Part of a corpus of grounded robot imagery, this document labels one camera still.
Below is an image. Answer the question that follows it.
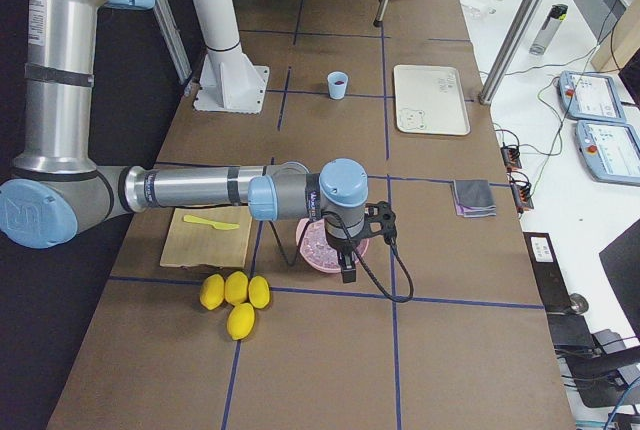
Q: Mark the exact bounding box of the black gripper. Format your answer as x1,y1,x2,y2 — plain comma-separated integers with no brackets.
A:
322,201,397,284

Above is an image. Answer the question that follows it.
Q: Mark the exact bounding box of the clear ice cubes pile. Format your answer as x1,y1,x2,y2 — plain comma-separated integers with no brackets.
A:
301,222,339,267

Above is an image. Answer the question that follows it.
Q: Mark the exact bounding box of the light blue cup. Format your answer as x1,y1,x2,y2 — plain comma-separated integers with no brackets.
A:
327,71,349,100

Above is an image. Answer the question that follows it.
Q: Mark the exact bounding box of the pink bowl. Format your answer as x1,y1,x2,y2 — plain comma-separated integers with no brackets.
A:
294,217,370,274

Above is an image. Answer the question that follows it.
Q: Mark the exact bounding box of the lemon three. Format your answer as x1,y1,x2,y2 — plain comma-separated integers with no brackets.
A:
248,276,271,309

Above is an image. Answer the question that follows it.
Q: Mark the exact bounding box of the lemon two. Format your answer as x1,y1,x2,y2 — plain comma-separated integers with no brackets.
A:
224,271,249,306

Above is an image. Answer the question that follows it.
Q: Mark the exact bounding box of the lemon four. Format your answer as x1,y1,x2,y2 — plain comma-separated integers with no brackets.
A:
226,302,255,341

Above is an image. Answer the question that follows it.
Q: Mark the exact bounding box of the cream serving tray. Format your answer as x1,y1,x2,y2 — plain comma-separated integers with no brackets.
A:
393,64,471,136

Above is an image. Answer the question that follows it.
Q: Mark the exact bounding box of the yellow plastic knife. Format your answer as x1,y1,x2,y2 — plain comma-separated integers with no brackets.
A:
182,214,240,231

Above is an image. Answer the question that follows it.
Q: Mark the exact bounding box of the lemon one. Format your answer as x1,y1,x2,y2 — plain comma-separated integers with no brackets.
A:
199,274,225,310

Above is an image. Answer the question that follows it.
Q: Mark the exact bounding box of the grey folded cloth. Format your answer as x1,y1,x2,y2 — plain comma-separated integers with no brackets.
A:
452,179,497,218

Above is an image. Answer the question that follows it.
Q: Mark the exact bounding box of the wooden cutting board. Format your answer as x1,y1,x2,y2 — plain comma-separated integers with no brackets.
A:
160,206,252,269

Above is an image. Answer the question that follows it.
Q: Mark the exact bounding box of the teach pendant far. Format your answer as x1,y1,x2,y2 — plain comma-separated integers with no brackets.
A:
558,71,626,123

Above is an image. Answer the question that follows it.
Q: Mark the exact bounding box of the teach pendant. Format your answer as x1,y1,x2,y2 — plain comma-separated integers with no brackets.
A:
575,120,639,186
558,71,626,123

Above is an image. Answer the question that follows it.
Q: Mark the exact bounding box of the teach pendant near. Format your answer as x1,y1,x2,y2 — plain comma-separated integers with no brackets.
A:
575,120,639,186

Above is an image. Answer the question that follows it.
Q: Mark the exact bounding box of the aluminium frame post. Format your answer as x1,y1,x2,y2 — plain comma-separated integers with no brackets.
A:
478,0,542,105

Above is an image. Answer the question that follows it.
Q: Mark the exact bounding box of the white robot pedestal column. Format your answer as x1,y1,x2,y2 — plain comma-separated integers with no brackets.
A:
193,0,270,114

